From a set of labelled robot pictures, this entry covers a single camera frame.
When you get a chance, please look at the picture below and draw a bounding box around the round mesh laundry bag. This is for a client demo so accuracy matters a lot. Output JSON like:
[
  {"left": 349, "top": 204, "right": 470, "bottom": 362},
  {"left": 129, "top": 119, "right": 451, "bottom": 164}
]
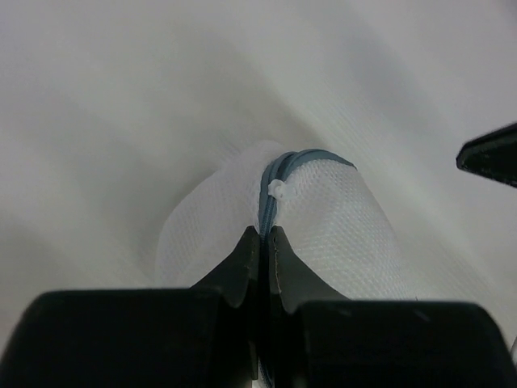
[{"left": 156, "top": 141, "right": 418, "bottom": 300}]

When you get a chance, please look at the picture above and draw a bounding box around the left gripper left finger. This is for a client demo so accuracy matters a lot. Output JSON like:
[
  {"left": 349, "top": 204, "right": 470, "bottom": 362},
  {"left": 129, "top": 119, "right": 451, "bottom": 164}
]
[{"left": 7, "top": 227, "right": 260, "bottom": 387}]

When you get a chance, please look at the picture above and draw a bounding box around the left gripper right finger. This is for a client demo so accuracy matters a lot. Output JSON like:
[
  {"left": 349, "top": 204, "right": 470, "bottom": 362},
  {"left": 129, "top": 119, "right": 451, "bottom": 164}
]
[{"left": 264, "top": 227, "right": 515, "bottom": 387}]

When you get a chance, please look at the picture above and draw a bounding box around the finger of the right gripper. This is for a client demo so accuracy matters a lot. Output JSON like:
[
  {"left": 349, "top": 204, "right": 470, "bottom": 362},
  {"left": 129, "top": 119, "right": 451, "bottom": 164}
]
[{"left": 456, "top": 123, "right": 517, "bottom": 187}]

